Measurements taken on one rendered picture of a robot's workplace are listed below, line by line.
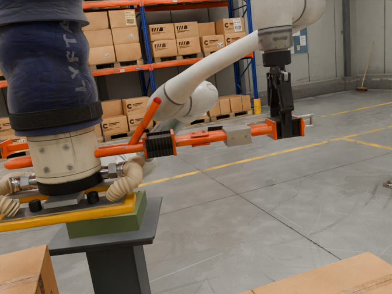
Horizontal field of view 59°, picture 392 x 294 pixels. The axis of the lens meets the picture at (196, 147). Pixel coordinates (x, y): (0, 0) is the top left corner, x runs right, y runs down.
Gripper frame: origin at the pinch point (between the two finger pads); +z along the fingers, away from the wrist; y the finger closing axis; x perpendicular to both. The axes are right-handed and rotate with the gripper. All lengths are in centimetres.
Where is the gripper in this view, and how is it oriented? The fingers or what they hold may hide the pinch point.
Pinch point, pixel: (280, 125)
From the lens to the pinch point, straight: 101.2
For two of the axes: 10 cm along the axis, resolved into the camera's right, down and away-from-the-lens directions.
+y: 0.9, 2.2, -9.7
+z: 1.2, 9.7, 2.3
